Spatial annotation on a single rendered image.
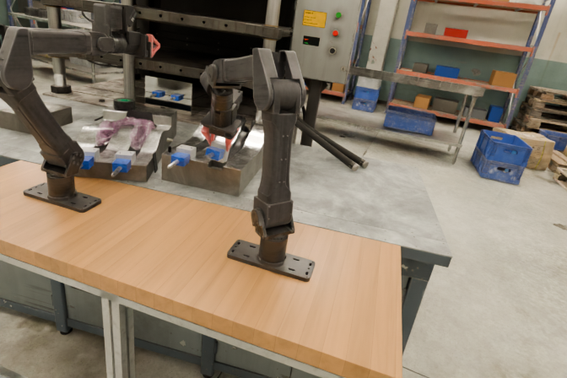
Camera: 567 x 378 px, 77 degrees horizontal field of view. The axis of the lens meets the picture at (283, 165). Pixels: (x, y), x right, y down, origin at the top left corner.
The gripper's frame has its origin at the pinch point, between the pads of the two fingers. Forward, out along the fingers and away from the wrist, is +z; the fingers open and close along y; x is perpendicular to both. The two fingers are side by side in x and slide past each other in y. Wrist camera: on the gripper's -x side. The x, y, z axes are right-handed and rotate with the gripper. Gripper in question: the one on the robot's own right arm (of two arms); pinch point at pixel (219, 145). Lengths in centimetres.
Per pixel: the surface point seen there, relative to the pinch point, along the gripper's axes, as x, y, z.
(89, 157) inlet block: 14.5, 35.5, 7.4
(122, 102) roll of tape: -22, 51, 14
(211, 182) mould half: 5.9, -0.1, 10.5
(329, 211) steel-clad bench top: 1.7, -37.5, 10.4
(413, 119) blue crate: -329, -116, 160
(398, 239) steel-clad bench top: 8, -58, 6
